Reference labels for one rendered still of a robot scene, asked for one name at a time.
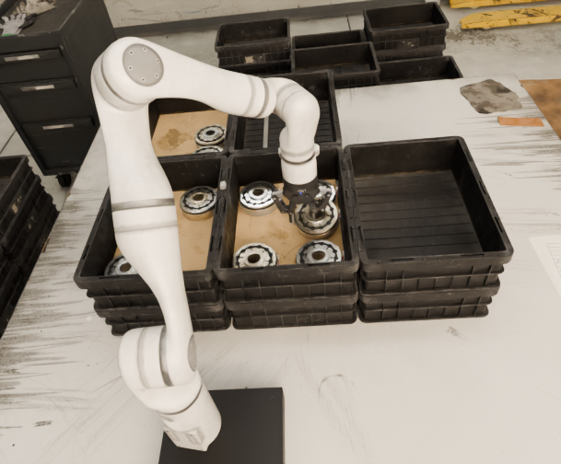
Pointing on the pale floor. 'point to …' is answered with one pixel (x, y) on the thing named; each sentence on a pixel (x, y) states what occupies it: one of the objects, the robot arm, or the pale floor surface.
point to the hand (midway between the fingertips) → (303, 216)
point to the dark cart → (47, 78)
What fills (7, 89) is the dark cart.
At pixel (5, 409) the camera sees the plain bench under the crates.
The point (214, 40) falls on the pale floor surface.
